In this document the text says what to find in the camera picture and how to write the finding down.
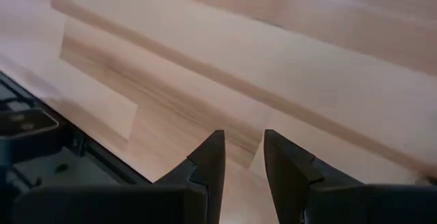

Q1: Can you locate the black aluminium table frame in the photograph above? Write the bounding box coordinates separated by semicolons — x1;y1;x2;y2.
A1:
0;70;153;186

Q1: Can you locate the black table-level camera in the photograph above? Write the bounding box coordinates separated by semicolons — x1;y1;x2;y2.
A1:
0;107;59;139

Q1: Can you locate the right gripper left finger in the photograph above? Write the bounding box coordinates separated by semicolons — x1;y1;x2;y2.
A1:
13;130;226;224

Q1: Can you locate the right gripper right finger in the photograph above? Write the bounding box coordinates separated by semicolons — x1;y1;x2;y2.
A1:
264;129;437;224

